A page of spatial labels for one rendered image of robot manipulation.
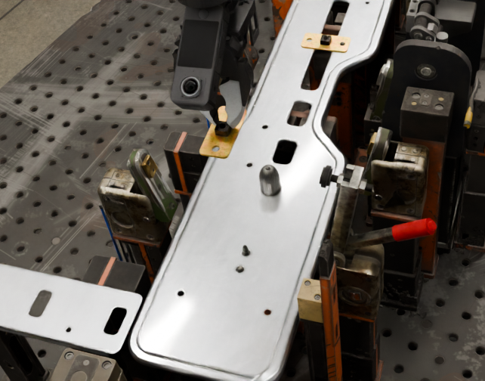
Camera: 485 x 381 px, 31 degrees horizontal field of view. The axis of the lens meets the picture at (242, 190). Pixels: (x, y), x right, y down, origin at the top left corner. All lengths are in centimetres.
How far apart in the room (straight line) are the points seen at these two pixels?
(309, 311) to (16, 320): 42
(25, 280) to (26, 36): 214
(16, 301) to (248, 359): 36
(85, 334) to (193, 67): 47
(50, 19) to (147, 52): 139
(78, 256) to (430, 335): 68
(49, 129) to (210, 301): 84
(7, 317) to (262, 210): 40
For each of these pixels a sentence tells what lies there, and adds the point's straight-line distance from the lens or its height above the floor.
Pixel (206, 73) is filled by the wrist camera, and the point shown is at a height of 141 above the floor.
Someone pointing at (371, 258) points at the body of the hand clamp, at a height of 105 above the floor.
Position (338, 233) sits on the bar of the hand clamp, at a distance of 115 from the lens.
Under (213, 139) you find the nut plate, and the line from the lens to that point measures 109.
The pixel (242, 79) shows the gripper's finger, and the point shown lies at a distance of 102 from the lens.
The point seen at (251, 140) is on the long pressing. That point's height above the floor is 100.
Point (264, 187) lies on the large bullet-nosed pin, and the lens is 134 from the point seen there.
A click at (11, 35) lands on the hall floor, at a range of 344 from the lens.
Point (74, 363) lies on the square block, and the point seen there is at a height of 106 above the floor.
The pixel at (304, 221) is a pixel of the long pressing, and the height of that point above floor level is 100.
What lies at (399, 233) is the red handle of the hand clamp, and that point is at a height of 113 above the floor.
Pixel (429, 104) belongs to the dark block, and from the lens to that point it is 130.
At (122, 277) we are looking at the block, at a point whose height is 98.
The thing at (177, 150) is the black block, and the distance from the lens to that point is 145.
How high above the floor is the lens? 204
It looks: 50 degrees down
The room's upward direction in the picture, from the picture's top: 10 degrees counter-clockwise
